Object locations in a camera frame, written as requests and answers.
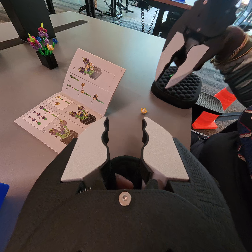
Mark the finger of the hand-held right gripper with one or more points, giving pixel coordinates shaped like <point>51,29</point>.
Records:
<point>189,65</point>
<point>168,55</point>

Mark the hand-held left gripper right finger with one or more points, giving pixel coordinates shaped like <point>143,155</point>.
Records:
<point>165,157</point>

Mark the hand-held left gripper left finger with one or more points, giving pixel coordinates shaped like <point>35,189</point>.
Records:
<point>84,157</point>

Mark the yellow lego flower piece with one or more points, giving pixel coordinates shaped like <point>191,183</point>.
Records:
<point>144,111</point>

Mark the blue plastic bin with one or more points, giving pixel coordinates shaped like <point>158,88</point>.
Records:
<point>3,193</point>

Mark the person's right forearm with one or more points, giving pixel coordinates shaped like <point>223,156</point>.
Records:
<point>242,82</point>

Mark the lego instruction booklet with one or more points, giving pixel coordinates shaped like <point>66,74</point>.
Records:
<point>78,102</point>

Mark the lego flower model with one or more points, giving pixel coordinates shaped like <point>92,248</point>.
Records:
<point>44,47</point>

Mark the person's right hand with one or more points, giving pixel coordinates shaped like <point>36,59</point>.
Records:
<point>234,39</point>

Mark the black honeycomb cushion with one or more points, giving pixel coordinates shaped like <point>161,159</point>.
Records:
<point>177,90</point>

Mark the long wooden desk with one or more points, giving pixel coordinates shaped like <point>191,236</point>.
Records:
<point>177,4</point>

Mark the grey mesh office chair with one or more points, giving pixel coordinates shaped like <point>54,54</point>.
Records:
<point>210,101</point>

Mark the plain black box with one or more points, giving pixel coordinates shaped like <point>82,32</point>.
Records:
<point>23,15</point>

